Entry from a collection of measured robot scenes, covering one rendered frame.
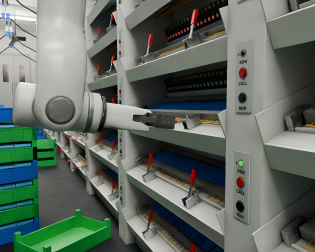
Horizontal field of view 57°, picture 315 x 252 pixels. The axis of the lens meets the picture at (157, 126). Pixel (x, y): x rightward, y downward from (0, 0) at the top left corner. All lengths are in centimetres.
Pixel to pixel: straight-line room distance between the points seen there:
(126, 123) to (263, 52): 28
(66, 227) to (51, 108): 94
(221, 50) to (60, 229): 103
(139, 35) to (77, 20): 59
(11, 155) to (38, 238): 34
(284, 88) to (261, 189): 17
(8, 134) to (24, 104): 71
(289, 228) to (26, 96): 50
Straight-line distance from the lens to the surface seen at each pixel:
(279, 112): 52
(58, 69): 50
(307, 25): 47
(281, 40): 50
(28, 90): 58
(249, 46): 53
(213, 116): 68
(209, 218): 68
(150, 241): 102
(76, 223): 141
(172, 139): 78
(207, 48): 64
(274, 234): 56
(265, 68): 50
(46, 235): 133
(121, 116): 59
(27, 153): 130
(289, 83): 54
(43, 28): 57
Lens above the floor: 54
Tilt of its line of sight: 4 degrees down
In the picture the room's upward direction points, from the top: straight up
